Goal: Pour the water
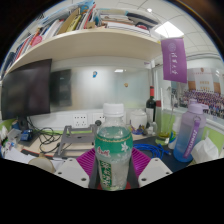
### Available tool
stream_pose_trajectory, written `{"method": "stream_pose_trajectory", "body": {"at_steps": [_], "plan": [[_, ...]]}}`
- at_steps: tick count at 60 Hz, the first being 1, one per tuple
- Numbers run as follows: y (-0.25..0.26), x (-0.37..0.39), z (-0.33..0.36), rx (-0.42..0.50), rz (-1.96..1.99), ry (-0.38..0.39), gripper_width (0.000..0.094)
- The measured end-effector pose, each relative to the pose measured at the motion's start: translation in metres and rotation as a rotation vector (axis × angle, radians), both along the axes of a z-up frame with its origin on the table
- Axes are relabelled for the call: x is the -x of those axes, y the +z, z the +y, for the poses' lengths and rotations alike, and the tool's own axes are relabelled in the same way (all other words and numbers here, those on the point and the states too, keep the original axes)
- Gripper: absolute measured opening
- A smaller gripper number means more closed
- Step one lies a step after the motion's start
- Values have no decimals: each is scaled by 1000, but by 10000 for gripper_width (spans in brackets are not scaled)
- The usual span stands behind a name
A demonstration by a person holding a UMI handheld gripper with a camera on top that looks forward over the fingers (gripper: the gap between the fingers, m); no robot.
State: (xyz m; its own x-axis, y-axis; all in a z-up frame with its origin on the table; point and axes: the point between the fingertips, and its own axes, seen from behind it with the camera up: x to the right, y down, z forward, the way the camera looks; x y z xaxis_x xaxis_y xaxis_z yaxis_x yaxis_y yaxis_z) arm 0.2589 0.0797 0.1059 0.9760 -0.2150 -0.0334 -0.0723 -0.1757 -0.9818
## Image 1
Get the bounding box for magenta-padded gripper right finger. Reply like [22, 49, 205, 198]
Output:
[127, 147, 174, 188]

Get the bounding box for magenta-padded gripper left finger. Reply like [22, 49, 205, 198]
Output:
[54, 147, 101, 190]

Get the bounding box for green-label clear drink bottle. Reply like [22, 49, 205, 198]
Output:
[94, 102, 134, 192]

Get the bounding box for large purple water bottle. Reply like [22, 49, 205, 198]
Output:
[172, 98, 210, 164]

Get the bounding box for dark blue mat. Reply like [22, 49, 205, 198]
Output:
[133, 136, 198, 173]

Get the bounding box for grey metal laptop stand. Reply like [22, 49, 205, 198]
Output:
[53, 123, 101, 160]

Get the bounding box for glass with yellow liquid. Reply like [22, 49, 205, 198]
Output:
[156, 109, 175, 146]

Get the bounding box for small white bottle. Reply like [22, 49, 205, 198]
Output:
[167, 121, 183, 150]

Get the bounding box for white ceramic jar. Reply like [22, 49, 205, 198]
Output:
[129, 108, 149, 132]

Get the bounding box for loose white papers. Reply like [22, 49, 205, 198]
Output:
[2, 144, 42, 165]

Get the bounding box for white tissue pack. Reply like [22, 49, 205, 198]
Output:
[190, 136, 224, 165]

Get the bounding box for small blue box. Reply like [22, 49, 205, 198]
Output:
[19, 128, 35, 143]

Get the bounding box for dark wine bottle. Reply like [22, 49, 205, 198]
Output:
[145, 85, 158, 126]

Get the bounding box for group photo poster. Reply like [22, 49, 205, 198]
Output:
[171, 67, 224, 122]

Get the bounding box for black computer monitor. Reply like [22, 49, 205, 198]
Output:
[0, 58, 54, 132]

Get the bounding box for purple pennant flag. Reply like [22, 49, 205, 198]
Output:
[160, 37, 189, 84]

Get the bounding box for beige shelf with books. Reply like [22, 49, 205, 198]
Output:
[0, 0, 164, 80]

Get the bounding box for rectangular ceiling light panel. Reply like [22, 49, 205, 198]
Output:
[153, 21, 186, 39]

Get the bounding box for coiled blue cable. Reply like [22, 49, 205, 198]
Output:
[133, 142, 171, 161]

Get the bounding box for black cable tangle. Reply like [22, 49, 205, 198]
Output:
[25, 117, 73, 155]

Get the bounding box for white wall power outlet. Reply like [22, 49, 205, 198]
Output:
[72, 113, 89, 129]
[92, 112, 105, 126]

